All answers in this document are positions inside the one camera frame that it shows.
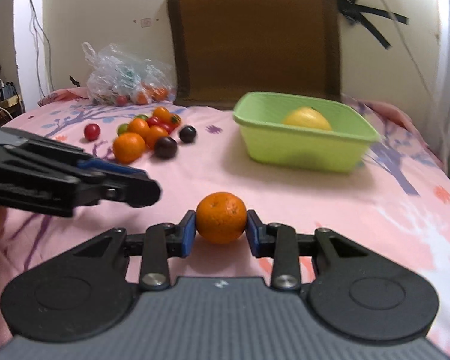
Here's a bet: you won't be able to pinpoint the green tomato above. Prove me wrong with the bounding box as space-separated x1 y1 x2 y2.
117 124 129 136

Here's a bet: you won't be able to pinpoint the orange tomato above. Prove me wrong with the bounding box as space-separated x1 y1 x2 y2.
153 106 171 123

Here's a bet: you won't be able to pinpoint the red cherry tomato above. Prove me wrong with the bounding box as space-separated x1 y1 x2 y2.
83 124 101 141

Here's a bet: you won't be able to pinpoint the large orange tangerine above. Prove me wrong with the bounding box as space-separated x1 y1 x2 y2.
112 133 146 164

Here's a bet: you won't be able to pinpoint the orange fruit in pile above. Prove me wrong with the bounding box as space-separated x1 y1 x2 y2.
145 126 169 150

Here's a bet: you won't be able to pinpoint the dark purple plum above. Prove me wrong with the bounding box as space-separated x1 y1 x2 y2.
178 125 197 144
154 136 178 159

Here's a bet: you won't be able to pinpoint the red tomato in pile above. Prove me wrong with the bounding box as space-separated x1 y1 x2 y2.
146 116 162 127

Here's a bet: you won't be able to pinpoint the clear plastic fruit bag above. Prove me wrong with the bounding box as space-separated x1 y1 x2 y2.
82 42 176 107

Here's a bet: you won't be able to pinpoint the pink floral bedsheet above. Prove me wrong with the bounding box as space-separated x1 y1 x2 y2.
0 102 450 354

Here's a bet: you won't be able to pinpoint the green plastic basin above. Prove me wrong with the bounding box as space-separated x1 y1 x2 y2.
233 92 380 173

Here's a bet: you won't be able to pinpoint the yellow lemon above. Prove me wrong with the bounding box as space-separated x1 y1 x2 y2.
282 107 332 131

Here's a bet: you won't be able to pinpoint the brown seat cushion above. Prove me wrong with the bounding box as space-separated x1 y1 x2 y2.
167 0 341 110

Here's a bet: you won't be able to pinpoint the black tape strips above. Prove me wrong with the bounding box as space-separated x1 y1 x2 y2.
333 0 409 51

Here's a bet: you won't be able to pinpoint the white power cable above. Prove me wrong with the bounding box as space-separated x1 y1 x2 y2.
366 0 442 136

